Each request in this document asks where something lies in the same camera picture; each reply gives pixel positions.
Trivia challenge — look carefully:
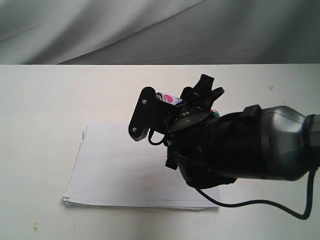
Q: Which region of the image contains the grey backdrop cloth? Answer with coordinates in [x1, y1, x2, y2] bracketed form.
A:
[0, 0, 320, 65]

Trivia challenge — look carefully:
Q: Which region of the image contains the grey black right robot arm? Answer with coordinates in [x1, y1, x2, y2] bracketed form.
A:
[128, 74, 320, 189]

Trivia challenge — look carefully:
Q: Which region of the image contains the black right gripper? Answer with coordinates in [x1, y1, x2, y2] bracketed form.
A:
[128, 74, 265, 189]

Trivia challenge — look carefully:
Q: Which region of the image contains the silver spray paint can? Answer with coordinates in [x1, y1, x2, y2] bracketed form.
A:
[155, 91, 221, 118]

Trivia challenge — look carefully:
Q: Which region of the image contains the white paper stack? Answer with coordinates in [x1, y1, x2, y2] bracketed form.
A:
[62, 123, 214, 210]

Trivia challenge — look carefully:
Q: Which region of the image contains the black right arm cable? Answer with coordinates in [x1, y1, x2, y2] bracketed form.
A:
[147, 128, 320, 221]

